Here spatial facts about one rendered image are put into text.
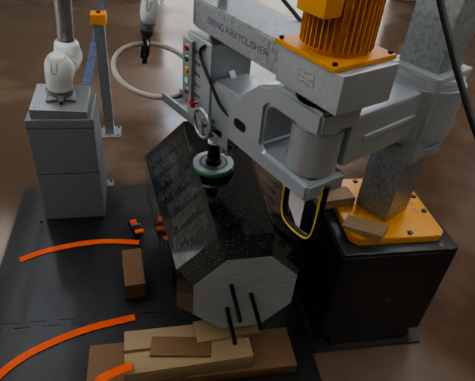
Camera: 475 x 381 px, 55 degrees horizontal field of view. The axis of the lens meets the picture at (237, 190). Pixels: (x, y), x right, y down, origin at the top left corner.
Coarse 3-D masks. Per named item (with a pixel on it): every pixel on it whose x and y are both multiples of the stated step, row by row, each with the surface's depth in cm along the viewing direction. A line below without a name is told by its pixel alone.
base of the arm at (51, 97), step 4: (72, 88) 289; (48, 92) 284; (52, 92) 282; (68, 92) 286; (72, 92) 290; (48, 96) 285; (52, 96) 284; (56, 96) 283; (60, 96) 283; (64, 96) 284; (68, 96) 287; (72, 96) 289; (48, 100) 283; (52, 100) 283; (56, 100) 284; (60, 100) 281; (64, 100) 286; (68, 100) 286; (72, 100) 287; (76, 100) 288; (60, 104) 282
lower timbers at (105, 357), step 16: (256, 336) 252; (272, 336) 253; (288, 336) 254; (96, 352) 237; (112, 352) 238; (256, 352) 244; (272, 352) 245; (288, 352) 246; (96, 368) 230; (240, 368) 236; (256, 368) 237; (272, 368) 238; (288, 368) 241
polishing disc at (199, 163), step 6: (198, 156) 243; (204, 156) 244; (222, 156) 245; (228, 156) 246; (198, 162) 239; (204, 162) 240; (222, 162) 241; (228, 162) 242; (198, 168) 235; (204, 168) 236; (210, 168) 236; (216, 168) 236; (222, 168) 237; (228, 168) 237; (210, 174) 233; (216, 174) 233; (222, 174) 234
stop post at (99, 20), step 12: (96, 12) 359; (96, 24) 360; (96, 36) 367; (96, 48) 373; (108, 72) 387; (108, 84) 393; (108, 96) 400; (108, 108) 406; (108, 120) 413; (108, 132) 421; (120, 132) 425
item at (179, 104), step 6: (180, 90) 258; (168, 96) 249; (180, 96) 260; (168, 102) 250; (174, 102) 244; (180, 102) 254; (186, 102) 255; (174, 108) 246; (180, 108) 240; (186, 108) 248; (180, 114) 242; (186, 114) 237; (192, 120) 234; (204, 132) 227; (216, 132) 219; (210, 138) 224; (216, 138) 219; (234, 144) 213; (222, 150) 210
